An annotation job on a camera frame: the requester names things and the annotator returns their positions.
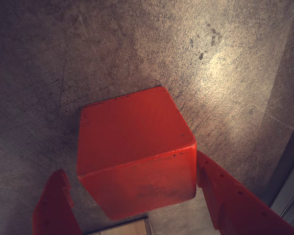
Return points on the wooden shape sorter box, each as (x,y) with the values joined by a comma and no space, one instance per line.
(122,228)

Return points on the red wooden cube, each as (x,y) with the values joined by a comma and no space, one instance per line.
(137,151)

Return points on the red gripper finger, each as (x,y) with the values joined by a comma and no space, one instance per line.
(240,203)
(54,208)

